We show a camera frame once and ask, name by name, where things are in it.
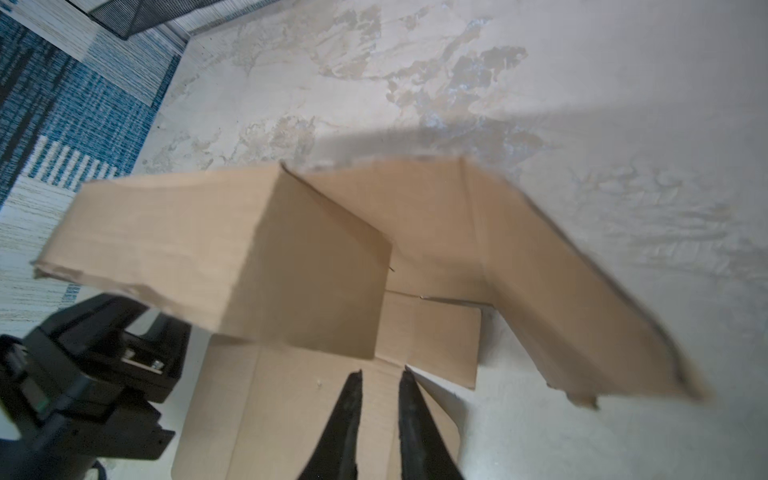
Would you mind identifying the black wire mesh shelf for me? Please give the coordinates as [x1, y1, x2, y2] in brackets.
[68, 0, 217, 40]

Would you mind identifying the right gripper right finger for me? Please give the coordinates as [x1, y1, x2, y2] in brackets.
[398, 368, 463, 480]

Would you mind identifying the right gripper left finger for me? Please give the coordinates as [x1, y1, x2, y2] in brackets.
[299, 370, 363, 480]

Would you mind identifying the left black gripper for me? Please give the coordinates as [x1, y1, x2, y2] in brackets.
[1, 294, 191, 479]

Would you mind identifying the brown cardboard box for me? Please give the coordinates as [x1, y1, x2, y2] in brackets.
[34, 157, 706, 479]

